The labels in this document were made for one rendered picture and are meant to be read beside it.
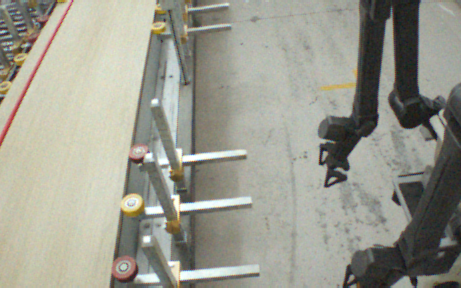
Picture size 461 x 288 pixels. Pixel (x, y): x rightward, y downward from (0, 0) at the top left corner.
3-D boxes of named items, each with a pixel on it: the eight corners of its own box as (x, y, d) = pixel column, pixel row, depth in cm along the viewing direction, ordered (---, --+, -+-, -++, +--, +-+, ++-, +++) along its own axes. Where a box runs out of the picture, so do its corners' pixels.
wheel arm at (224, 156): (246, 155, 165) (245, 147, 162) (247, 161, 163) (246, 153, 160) (141, 167, 167) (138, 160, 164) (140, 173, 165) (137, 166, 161)
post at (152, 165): (186, 237, 153) (155, 150, 119) (186, 245, 151) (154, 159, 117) (177, 238, 153) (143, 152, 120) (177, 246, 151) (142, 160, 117)
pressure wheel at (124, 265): (125, 297, 127) (113, 281, 119) (119, 277, 132) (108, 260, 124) (148, 287, 128) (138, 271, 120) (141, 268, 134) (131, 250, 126)
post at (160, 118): (187, 186, 171) (160, 97, 137) (186, 192, 168) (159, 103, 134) (178, 187, 171) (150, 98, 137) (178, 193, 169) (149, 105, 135)
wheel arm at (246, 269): (259, 268, 131) (258, 262, 128) (260, 278, 128) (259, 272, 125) (130, 280, 133) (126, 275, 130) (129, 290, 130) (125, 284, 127)
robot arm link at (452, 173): (521, 129, 49) (482, 79, 57) (482, 133, 49) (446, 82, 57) (433, 278, 80) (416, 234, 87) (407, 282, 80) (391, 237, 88)
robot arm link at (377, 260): (434, 267, 78) (420, 231, 84) (392, 261, 74) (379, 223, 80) (397, 293, 85) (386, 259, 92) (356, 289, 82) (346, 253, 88)
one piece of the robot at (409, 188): (428, 198, 129) (445, 154, 114) (462, 273, 109) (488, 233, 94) (382, 204, 130) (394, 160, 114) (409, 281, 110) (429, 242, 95)
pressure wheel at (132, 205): (127, 229, 145) (117, 211, 137) (131, 211, 151) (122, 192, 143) (148, 229, 145) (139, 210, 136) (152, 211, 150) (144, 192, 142)
